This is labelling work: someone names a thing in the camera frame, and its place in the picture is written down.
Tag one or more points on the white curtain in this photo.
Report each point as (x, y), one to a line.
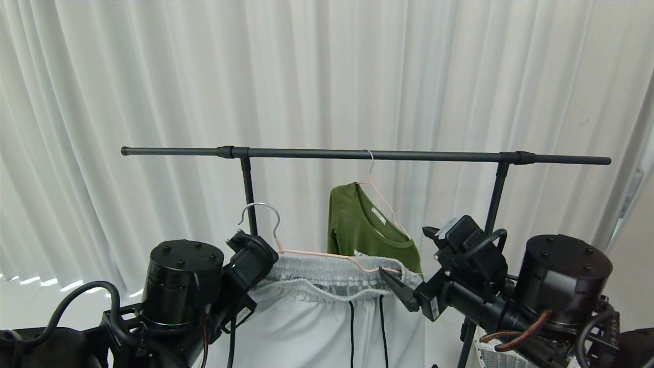
(306, 66)

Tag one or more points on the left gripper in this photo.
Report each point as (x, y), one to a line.
(240, 312)

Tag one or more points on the black clothes rack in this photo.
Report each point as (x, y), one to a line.
(409, 155)

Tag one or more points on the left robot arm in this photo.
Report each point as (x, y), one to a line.
(179, 281)

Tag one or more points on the pale grey garment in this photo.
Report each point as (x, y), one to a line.
(306, 327)

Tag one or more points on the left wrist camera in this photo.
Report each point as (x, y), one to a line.
(250, 260)

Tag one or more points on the green printed sleeveless shirt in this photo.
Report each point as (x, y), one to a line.
(352, 225)

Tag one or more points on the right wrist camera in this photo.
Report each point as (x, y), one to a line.
(470, 245)

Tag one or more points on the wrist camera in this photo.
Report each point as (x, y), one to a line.
(250, 260)
(470, 245)

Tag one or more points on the white laundry basket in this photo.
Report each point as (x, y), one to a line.
(498, 355)

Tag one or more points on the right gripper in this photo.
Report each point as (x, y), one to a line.
(460, 301)

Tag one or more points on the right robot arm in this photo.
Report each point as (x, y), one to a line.
(562, 276)

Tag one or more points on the pink clothes hanger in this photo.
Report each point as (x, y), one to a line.
(370, 163)
(276, 225)

